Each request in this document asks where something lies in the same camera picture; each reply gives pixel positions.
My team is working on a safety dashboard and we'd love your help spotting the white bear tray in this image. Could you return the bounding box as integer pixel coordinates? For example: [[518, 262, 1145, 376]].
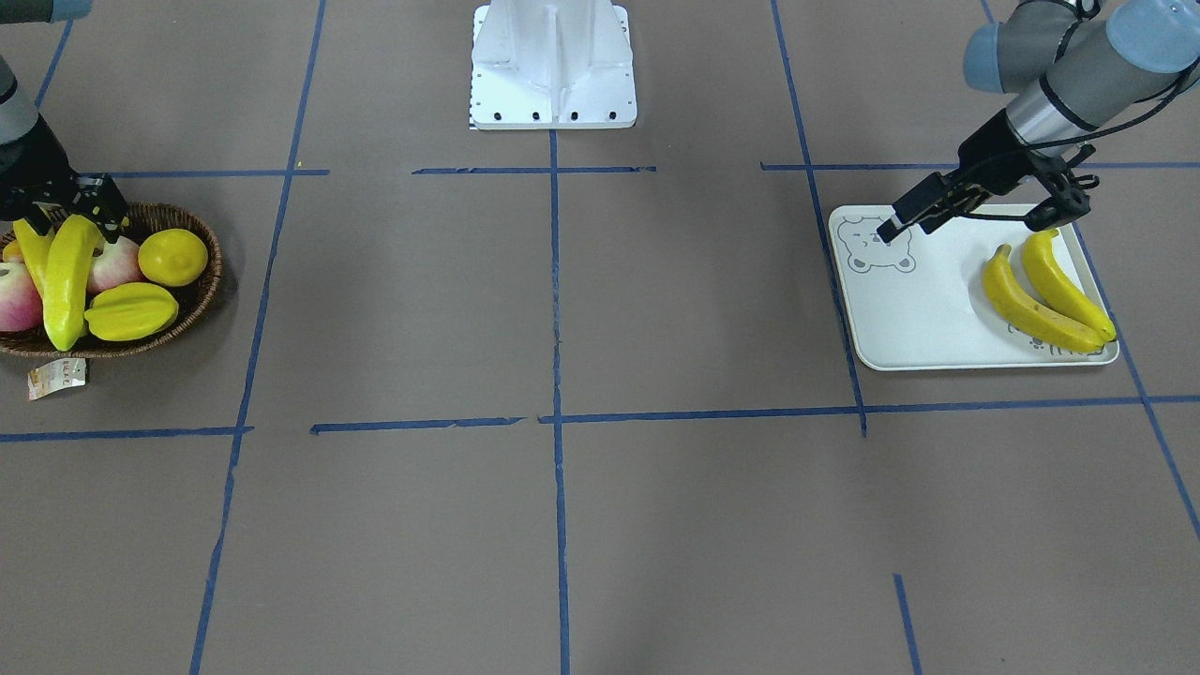
[[827, 204, 1121, 371]]

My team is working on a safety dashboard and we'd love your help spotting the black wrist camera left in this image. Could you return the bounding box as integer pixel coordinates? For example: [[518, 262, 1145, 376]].
[[1022, 142, 1099, 233]]

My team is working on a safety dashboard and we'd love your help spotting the brown woven wicker basket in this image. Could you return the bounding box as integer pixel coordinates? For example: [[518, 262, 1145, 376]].
[[1, 202, 226, 360]]

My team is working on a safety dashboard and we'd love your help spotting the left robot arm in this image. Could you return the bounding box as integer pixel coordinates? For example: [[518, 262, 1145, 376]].
[[877, 1, 1199, 243]]

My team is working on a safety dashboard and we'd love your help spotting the yellow banana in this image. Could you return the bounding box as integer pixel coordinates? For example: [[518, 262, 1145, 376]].
[[42, 215, 101, 352], [980, 244, 1106, 353], [16, 232, 55, 295], [1021, 229, 1116, 344]]

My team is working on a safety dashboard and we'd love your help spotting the pink white peach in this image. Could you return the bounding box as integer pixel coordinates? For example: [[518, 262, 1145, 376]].
[[1, 263, 43, 333]]

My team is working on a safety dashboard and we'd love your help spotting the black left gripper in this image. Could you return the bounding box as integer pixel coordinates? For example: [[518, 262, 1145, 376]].
[[876, 110, 1061, 244]]

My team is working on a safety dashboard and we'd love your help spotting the yellow red mango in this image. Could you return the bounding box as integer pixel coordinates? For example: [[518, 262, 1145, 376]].
[[1, 240, 24, 264]]

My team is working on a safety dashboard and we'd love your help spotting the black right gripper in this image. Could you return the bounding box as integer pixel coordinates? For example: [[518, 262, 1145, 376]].
[[1, 120, 128, 243]]

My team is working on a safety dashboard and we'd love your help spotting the paper label tag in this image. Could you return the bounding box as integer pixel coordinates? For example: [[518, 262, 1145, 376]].
[[26, 357, 86, 401]]

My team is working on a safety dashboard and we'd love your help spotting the yellow lemon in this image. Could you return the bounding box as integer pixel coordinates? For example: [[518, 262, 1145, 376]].
[[138, 228, 209, 288]]

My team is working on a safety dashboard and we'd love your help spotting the red white apple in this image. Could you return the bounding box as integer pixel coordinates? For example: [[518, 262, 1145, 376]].
[[86, 235, 144, 295]]

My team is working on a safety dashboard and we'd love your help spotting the white camera stand base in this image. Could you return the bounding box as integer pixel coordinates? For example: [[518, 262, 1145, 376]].
[[469, 1, 638, 129]]

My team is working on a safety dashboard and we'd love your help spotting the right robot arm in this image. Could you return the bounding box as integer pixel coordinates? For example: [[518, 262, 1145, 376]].
[[1, 61, 128, 244]]

